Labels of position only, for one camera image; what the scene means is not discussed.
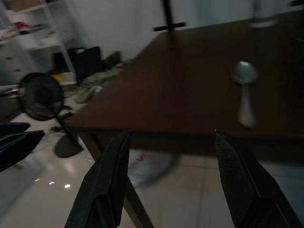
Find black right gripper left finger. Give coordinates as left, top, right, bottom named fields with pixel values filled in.
left=64, top=129, right=131, bottom=228

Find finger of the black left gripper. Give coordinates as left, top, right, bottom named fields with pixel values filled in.
left=0, top=130, right=46, bottom=173
left=0, top=122, right=30, bottom=137

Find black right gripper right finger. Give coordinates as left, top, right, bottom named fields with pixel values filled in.
left=213, top=129, right=304, bottom=228

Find white plastic bag red print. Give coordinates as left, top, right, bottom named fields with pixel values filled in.
left=128, top=150, right=181, bottom=189

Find grey drawer cabinet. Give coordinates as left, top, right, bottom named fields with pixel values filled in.
left=0, top=44, right=26, bottom=80

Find white shelf unit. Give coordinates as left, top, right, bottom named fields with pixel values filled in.
left=0, top=0, right=77, bottom=86

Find olive green cloth pile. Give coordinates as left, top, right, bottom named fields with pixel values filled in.
left=75, top=58, right=133, bottom=104

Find black bag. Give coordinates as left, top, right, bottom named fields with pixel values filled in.
left=68, top=46, right=103, bottom=82

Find silver metal spoon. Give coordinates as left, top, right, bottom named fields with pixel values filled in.
left=230, top=60, right=259, bottom=129

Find black cross-base stand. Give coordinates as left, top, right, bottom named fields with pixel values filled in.
left=153, top=0, right=187, bottom=33

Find clear drinking glass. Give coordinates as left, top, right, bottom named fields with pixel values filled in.
left=248, top=0, right=279, bottom=29

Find black pedestal fan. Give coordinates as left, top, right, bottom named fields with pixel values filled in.
left=18, top=72, right=84, bottom=159

